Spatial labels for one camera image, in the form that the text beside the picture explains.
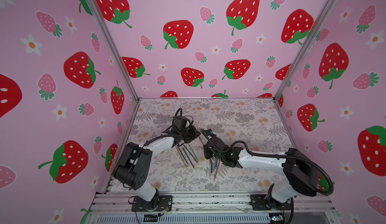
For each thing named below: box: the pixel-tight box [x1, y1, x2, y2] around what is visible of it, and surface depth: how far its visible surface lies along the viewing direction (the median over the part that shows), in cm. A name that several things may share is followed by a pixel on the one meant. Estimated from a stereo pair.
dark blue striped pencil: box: [181, 145, 197, 170], surface depth 92 cm
